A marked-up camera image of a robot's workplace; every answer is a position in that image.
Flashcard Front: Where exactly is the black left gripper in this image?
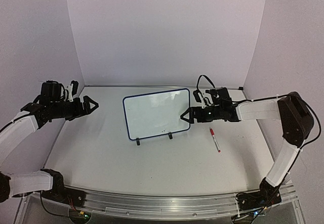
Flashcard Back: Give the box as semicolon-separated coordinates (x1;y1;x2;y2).
50;95;98;120

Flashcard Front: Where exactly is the white marker pen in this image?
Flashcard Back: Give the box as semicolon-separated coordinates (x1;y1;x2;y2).
212;135;221;153

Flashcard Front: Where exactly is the red marker cap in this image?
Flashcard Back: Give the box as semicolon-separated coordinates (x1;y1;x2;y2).
209;128;215;136

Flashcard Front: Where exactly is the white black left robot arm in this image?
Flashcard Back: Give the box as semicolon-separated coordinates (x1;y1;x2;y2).
1;80;99;202

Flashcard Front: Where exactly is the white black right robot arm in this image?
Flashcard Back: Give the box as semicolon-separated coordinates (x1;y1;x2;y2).
180;87;320;197

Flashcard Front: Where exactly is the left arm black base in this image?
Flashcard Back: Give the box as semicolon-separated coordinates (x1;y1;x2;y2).
41;168;86;207

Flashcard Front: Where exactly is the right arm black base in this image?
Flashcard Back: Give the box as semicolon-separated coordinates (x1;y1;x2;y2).
235;178;281;211

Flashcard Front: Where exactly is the blue-framed whiteboard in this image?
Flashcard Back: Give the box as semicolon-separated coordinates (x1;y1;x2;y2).
123;88;190;141

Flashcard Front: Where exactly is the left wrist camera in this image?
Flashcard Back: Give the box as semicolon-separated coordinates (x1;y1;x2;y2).
63;80;79;102

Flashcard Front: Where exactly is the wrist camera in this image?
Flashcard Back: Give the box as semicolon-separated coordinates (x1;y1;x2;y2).
63;80;79;102
193;89;206;108

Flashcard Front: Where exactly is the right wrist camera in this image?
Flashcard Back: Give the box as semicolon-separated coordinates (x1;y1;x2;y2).
193;89;206;108

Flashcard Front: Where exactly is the right camera black cable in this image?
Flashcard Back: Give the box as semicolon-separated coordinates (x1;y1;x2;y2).
196;74;217;93

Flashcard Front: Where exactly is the aluminium front rail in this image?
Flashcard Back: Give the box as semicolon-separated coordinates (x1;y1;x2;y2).
69;181;305;223

